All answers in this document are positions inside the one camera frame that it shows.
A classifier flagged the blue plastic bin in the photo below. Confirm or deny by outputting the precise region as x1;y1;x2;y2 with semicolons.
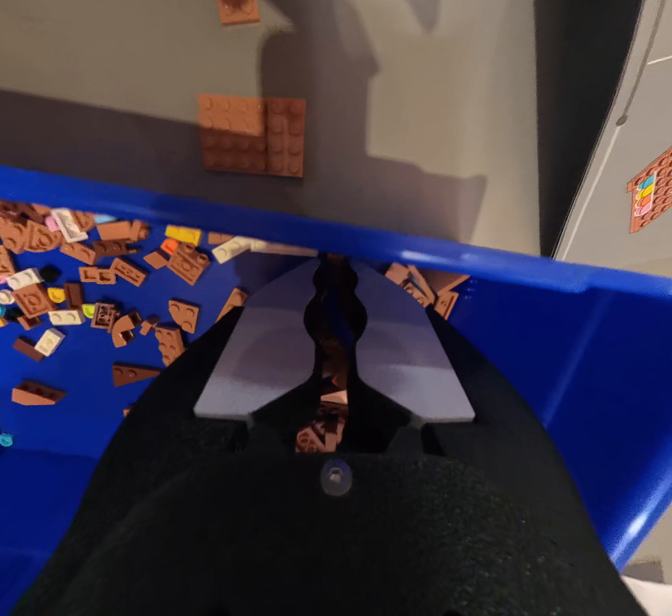
0;165;672;616

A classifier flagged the pile of lego bricks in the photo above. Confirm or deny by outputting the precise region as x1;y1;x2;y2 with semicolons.
0;199;470;449

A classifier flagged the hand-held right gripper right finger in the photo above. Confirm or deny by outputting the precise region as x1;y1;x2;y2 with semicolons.
349;258;476;425

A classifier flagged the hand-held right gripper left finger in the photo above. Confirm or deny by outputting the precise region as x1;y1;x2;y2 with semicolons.
193;258;322;427

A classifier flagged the brown lego plate assembly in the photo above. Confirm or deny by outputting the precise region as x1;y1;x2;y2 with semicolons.
197;94;307;177

